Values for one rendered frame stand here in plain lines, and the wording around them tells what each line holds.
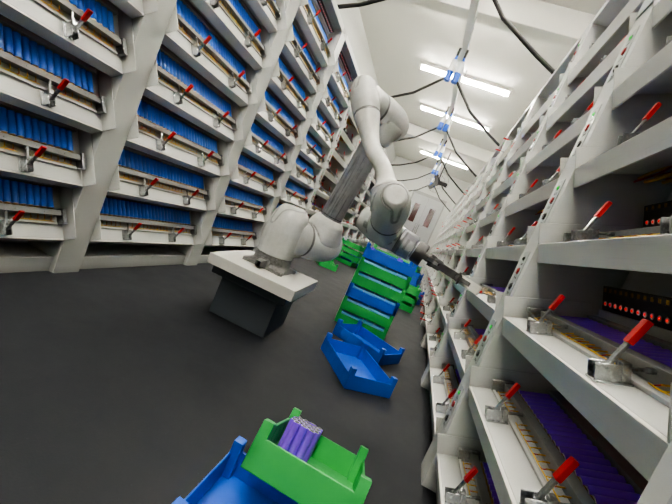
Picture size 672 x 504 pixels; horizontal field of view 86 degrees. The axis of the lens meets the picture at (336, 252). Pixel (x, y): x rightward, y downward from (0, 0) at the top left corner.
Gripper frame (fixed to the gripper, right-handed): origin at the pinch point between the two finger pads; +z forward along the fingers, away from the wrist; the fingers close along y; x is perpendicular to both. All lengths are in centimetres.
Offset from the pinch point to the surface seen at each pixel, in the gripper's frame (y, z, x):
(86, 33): 38, -128, 2
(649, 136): 54, 1, 35
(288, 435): 47, -20, -48
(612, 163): 43, 2, 34
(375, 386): -11, -5, -49
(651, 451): 84, 8, -3
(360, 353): -37, -15, -51
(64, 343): 50, -77, -65
